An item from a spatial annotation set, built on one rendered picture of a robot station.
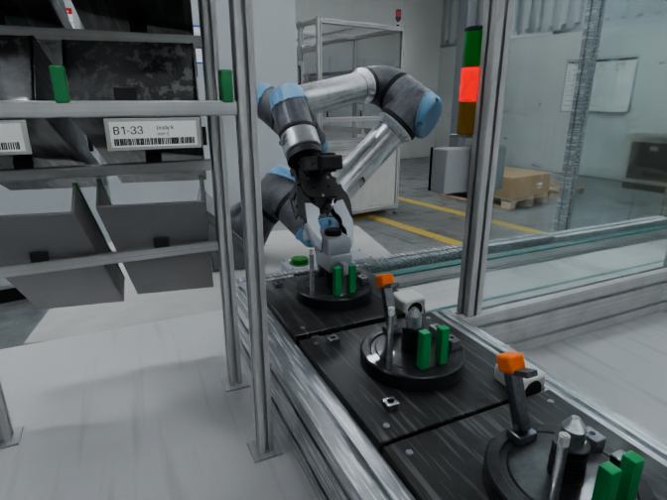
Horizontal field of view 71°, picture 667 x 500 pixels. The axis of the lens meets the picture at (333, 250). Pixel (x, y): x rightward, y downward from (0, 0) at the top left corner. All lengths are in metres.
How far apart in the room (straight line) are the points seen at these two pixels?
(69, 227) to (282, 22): 3.63
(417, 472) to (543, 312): 0.54
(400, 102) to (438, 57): 10.49
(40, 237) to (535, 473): 0.61
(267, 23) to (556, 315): 3.49
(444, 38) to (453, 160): 11.06
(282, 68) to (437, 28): 7.95
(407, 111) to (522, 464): 0.96
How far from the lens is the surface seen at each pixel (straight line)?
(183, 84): 0.55
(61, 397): 0.89
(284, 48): 4.14
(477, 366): 0.67
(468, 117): 0.77
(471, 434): 0.56
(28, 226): 0.66
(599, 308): 1.09
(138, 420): 0.79
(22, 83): 0.55
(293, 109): 0.94
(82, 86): 0.56
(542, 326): 0.97
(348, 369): 0.64
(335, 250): 0.81
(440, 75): 11.75
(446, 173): 0.75
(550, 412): 0.62
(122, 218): 0.66
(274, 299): 0.85
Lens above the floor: 1.31
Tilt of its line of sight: 18 degrees down
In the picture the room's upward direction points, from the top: straight up
